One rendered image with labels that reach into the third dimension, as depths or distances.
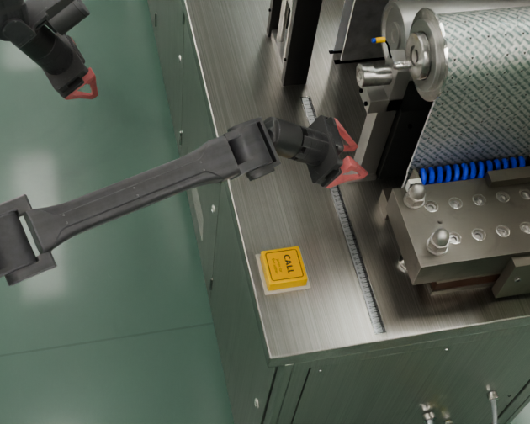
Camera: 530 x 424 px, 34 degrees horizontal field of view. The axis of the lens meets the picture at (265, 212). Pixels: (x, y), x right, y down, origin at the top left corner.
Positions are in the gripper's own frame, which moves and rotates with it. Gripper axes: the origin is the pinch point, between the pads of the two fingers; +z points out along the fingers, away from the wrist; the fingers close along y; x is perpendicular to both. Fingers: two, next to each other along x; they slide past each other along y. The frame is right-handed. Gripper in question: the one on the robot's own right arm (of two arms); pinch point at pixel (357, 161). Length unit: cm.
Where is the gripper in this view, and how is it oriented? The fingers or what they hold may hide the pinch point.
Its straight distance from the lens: 149.3
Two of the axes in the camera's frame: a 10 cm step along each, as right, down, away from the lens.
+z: 7.8, 1.8, 6.0
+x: 5.8, -5.5, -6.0
